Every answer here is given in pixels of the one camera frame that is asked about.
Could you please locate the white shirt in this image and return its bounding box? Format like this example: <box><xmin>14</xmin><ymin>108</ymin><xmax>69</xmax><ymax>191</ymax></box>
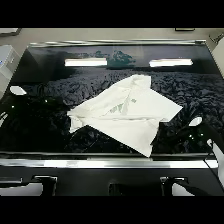
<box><xmin>66</xmin><ymin>74</ymin><xmax>184</xmax><ymax>158</ymax></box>

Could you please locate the silver frame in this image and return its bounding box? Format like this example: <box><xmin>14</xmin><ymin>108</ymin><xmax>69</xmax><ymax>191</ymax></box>
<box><xmin>0</xmin><ymin>151</ymin><xmax>224</xmax><ymax>197</ymax></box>

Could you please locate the black cable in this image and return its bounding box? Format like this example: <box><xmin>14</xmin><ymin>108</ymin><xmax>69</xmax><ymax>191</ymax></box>
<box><xmin>205</xmin><ymin>153</ymin><xmax>224</xmax><ymax>190</ymax></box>

